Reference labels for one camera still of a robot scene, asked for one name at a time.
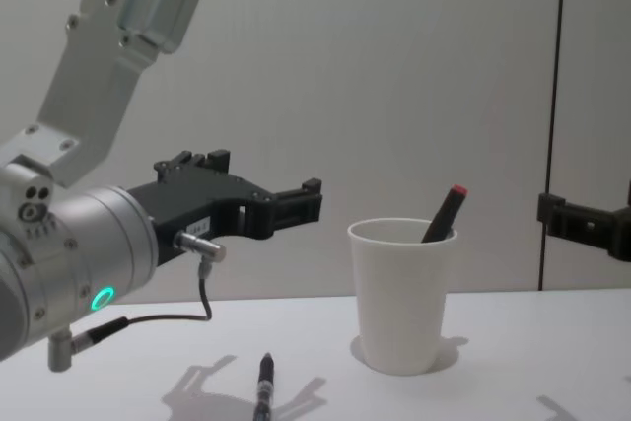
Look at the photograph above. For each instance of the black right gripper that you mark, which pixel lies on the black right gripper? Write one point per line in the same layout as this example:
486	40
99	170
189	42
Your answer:
623	233

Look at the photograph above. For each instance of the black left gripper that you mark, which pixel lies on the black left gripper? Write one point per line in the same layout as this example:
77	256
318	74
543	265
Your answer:
197	201

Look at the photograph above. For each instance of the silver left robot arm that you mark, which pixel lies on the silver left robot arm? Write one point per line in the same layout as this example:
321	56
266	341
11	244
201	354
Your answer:
64	238

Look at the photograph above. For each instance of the black marker with red cap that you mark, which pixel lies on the black marker with red cap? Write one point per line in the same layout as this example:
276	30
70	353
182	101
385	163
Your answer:
443	216

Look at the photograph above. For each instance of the white paper cup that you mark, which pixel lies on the white paper cup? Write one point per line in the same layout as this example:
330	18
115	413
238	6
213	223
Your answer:
401	302

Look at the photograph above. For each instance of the black pen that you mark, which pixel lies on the black pen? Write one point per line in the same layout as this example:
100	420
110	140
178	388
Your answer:
264	386

